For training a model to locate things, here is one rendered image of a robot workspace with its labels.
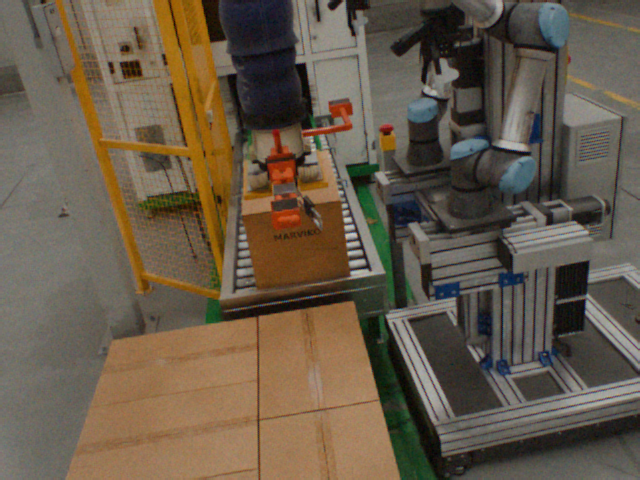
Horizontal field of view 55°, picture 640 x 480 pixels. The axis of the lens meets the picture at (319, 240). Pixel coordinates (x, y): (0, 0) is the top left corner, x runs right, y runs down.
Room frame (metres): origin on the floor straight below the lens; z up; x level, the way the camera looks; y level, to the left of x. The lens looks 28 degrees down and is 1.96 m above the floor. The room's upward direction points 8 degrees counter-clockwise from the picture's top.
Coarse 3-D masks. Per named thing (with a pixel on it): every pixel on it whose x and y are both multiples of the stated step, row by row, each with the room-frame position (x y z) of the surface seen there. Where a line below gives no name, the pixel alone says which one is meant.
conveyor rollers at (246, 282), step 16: (336, 176) 3.50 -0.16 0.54; (240, 192) 3.51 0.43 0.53; (240, 208) 3.23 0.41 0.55; (240, 224) 3.04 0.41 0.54; (240, 240) 2.86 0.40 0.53; (352, 240) 2.69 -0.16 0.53; (240, 256) 2.68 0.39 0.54; (352, 256) 2.51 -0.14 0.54; (240, 272) 2.50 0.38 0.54; (352, 272) 2.35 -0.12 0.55; (240, 288) 2.41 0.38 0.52; (256, 288) 2.33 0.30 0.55
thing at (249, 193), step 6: (246, 162) 2.25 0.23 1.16; (252, 162) 2.16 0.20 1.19; (246, 168) 2.18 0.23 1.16; (246, 174) 2.12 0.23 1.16; (258, 174) 2.03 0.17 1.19; (246, 180) 2.06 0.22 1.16; (246, 186) 2.00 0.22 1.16; (264, 186) 1.97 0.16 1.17; (270, 186) 1.97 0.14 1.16; (246, 192) 1.95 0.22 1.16; (252, 192) 1.94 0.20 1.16; (258, 192) 1.93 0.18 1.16; (264, 192) 1.93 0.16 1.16; (270, 192) 1.93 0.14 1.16; (246, 198) 1.92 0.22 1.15; (252, 198) 1.93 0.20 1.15
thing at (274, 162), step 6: (270, 156) 1.88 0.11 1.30; (276, 156) 1.88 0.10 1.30; (282, 156) 1.88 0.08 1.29; (288, 156) 1.88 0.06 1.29; (294, 156) 1.85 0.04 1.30; (270, 162) 1.85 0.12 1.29; (276, 162) 1.84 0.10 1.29; (282, 162) 1.81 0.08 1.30; (288, 162) 1.81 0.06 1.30; (294, 162) 1.81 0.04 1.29; (270, 168) 1.81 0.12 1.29; (276, 168) 1.81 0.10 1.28; (282, 168) 1.81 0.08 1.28; (294, 168) 1.81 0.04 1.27; (270, 174) 1.81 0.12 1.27; (294, 174) 1.81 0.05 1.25
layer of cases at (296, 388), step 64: (256, 320) 2.10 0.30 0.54; (320, 320) 2.03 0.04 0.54; (128, 384) 1.81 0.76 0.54; (192, 384) 1.75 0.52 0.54; (256, 384) 1.70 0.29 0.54; (320, 384) 1.65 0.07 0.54; (128, 448) 1.49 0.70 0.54; (192, 448) 1.45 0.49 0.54; (256, 448) 1.41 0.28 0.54; (320, 448) 1.37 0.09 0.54; (384, 448) 1.33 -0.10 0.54
